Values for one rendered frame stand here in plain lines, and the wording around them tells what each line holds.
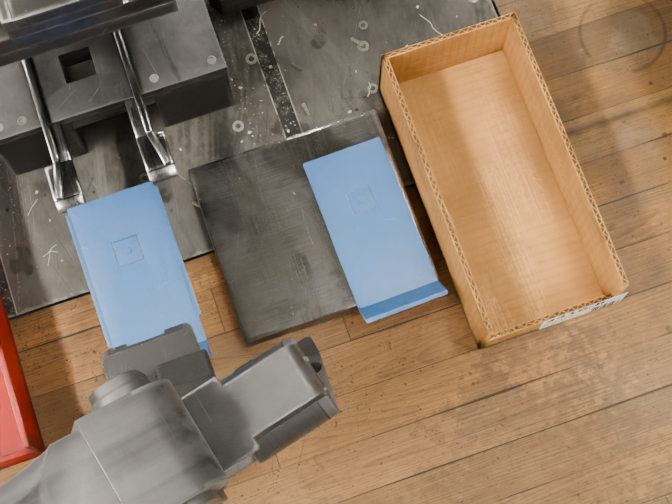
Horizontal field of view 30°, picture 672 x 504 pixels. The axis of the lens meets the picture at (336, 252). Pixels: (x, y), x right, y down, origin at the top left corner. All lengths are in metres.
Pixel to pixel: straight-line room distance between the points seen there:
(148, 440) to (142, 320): 0.29
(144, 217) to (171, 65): 0.13
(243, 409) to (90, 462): 0.11
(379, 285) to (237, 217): 0.13
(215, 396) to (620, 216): 0.48
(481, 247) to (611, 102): 0.18
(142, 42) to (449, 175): 0.28
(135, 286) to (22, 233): 0.16
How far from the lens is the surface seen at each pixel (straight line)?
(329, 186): 1.06
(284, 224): 1.06
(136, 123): 1.03
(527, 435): 1.05
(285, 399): 0.74
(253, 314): 1.04
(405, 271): 1.04
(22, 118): 1.05
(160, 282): 0.98
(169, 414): 0.70
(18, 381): 1.05
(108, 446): 0.69
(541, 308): 1.07
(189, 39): 1.05
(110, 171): 1.11
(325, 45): 1.14
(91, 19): 0.91
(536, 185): 1.10
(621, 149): 1.13
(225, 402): 0.75
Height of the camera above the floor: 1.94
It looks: 75 degrees down
